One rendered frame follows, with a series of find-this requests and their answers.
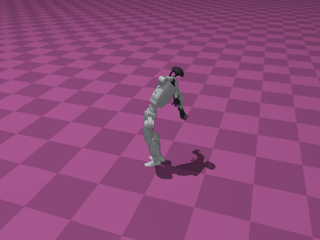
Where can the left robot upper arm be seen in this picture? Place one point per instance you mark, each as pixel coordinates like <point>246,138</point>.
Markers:
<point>162,80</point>

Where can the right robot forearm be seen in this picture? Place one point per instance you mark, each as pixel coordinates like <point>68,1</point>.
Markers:
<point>181,106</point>

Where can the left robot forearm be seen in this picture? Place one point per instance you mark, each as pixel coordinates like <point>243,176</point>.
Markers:
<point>176,93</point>

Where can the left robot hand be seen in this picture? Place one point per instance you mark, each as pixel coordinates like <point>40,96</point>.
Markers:
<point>176,101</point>

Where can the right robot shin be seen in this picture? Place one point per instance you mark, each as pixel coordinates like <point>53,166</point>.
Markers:
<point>158,148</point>

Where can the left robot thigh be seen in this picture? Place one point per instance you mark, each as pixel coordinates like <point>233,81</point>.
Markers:
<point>147,131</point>

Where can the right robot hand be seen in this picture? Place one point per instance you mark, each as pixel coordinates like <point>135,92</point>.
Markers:
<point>182,114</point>

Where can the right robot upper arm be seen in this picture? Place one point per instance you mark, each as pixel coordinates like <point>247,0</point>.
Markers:
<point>181,96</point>

